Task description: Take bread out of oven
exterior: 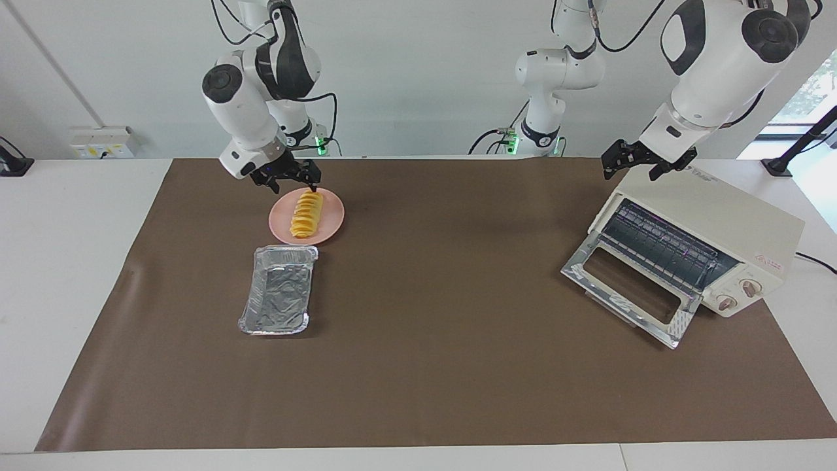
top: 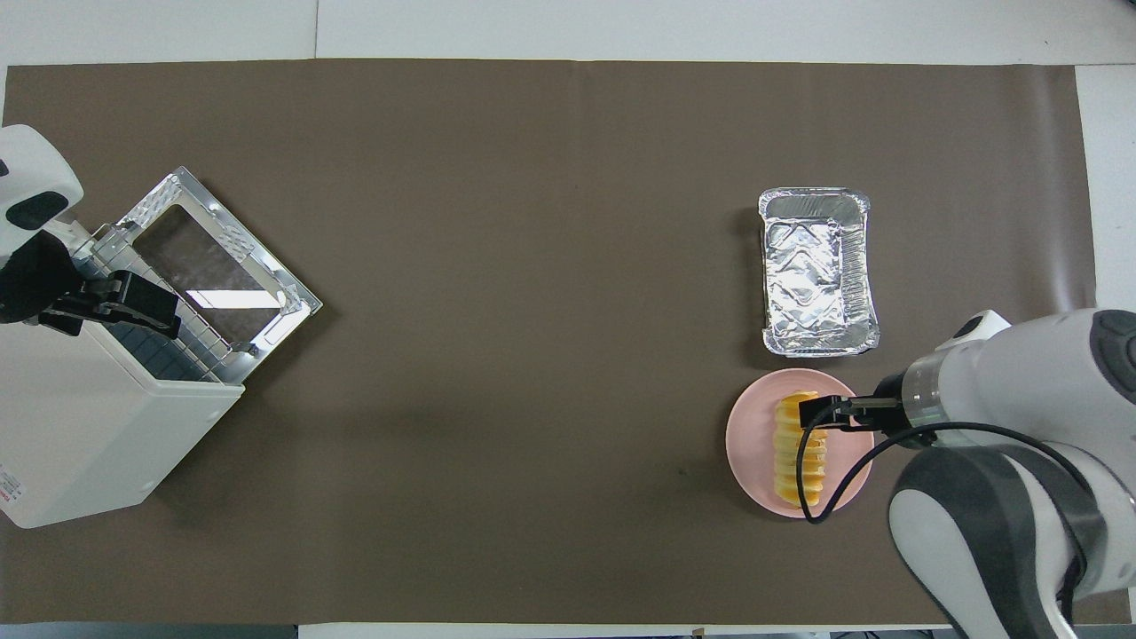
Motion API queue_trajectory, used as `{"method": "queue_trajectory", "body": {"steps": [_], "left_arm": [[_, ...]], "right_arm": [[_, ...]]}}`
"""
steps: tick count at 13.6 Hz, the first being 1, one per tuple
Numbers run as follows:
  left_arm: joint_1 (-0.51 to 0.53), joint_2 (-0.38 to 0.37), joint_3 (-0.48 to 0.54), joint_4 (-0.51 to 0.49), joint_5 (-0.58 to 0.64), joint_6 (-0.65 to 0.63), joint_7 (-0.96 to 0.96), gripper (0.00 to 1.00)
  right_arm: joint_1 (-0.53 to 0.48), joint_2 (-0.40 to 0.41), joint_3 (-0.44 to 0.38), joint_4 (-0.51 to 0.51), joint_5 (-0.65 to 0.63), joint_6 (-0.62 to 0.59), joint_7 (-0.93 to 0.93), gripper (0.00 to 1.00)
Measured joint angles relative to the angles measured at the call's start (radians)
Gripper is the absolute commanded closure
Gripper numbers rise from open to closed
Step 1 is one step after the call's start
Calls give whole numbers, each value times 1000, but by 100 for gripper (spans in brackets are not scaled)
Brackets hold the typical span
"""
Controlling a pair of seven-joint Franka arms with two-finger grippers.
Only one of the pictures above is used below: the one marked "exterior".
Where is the white wall power outlet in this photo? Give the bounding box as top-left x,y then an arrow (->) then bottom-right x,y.
69,126 -> 138,160

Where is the silver foil baking tray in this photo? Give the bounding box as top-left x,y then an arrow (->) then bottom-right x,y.
237,245 -> 320,336

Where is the brown table mat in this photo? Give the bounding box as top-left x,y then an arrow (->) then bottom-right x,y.
35,157 -> 837,452

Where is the sliced yellow bread loaf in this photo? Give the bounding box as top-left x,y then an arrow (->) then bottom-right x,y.
290,190 -> 324,239

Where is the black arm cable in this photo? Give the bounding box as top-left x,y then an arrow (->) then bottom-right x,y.
209,0 -> 338,141
719,88 -> 767,130

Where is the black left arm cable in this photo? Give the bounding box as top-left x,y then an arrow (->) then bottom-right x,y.
719,88 -> 767,130

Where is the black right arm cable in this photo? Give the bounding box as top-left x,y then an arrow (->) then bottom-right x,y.
209,0 -> 338,141

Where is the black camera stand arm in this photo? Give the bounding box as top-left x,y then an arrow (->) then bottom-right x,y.
762,105 -> 837,177

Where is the metal oven wire rack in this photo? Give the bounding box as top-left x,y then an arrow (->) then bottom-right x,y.
598,200 -> 726,296

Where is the black clamp mount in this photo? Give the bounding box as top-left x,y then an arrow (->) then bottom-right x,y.
0,136 -> 35,177

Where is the cream toaster oven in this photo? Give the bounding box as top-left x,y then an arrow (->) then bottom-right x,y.
589,159 -> 806,319

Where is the black oven power cable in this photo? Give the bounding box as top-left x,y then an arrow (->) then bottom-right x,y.
794,252 -> 837,274

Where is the pink round plate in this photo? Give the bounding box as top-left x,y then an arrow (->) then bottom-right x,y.
269,187 -> 345,246

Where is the bright window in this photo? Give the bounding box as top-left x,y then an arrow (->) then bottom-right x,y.
766,51 -> 837,126

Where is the black left base cable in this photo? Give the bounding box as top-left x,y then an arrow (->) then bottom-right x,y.
468,98 -> 530,156

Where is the glass oven door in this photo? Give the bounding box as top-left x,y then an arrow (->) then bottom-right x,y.
560,230 -> 704,349

